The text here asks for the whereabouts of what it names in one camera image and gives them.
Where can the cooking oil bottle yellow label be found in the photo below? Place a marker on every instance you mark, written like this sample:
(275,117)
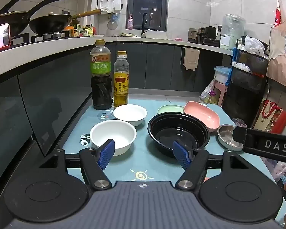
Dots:
(121,93)

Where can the pink bowl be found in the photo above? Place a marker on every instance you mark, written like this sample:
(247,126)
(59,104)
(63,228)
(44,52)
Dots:
(200,115)

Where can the plastic-covered white appliance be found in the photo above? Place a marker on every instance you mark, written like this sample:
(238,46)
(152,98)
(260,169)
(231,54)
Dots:
(232,33)

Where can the stainless steel bowl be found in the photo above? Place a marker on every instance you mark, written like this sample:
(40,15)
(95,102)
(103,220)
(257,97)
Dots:
(225,138)

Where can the dark window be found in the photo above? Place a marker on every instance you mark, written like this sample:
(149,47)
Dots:
(147,9)

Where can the white bowl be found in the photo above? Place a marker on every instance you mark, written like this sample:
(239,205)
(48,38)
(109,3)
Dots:
(130,113)
(114,133)

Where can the red gift bag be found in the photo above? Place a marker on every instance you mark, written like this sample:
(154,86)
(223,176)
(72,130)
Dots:
(274,119)

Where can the black plastic bowl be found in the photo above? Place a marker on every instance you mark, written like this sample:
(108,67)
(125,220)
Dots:
(171,128)

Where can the row of seasoning bottles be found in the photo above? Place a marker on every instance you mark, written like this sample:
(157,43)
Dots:
(82,31)

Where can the dark vinegar bottle green label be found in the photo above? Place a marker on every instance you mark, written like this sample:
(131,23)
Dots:
(101,93)

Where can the white kitchen countertop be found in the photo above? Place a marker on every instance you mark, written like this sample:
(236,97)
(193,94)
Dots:
(62,49)

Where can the green plate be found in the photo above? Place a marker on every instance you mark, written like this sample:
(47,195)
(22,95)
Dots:
(169,109)

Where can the silver rice cooker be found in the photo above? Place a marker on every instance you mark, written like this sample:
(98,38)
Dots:
(193,35)

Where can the black frying pan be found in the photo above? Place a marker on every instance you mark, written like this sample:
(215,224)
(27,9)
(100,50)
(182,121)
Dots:
(12,21)

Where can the small white plastic bag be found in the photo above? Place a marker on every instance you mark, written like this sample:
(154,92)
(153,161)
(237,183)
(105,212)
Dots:
(240,66)

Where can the hanging beige apron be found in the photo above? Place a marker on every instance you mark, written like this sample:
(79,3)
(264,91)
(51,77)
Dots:
(281,52)

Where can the yellow oil jug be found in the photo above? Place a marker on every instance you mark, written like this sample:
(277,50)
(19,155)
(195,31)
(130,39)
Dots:
(209,99)

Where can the pink-cased phone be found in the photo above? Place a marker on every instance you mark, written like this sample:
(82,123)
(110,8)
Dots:
(0,37)

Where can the crumpled white plastic bag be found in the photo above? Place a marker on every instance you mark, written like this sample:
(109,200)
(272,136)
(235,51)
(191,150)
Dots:
(251,45)

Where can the dark kitchen cabinets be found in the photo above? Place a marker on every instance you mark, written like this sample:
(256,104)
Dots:
(50,95)

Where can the pink plastic bag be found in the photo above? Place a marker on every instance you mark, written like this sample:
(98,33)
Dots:
(239,122)

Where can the pink soap bottle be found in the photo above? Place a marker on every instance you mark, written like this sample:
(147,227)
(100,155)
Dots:
(130,23)

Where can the black gas stove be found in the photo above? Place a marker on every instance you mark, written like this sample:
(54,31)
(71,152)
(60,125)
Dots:
(38,38)

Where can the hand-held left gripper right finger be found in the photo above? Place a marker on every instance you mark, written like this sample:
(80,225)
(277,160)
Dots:
(181,153)

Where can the black air fryer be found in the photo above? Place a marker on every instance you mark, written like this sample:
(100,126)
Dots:
(208,32)

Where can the hanging clear scoop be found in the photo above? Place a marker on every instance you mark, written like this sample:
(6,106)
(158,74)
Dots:
(112,23)

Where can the black faucet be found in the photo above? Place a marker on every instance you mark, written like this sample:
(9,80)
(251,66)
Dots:
(144,23)

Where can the beige hanging board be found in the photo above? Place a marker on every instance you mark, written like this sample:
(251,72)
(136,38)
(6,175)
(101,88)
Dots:
(191,59)

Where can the black mesh rack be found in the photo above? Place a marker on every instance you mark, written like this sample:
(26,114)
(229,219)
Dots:
(245,93)

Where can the red hanging ornament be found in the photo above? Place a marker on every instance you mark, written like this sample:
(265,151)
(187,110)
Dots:
(277,16)

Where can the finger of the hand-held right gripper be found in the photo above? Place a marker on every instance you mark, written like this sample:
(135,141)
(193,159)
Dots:
(239,136)

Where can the blue printed tablecloth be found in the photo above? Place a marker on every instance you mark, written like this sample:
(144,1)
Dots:
(143,162)

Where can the pink plastic stool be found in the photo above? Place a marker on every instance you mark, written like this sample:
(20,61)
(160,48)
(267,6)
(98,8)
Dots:
(219,90)

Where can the blue-lidded white container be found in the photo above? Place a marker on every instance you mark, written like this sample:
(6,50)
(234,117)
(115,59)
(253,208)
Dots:
(221,75)

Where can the white wall organiser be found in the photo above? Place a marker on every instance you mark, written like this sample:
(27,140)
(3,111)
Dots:
(109,3)

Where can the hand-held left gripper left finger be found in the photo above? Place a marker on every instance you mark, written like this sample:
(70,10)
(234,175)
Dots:
(106,154)

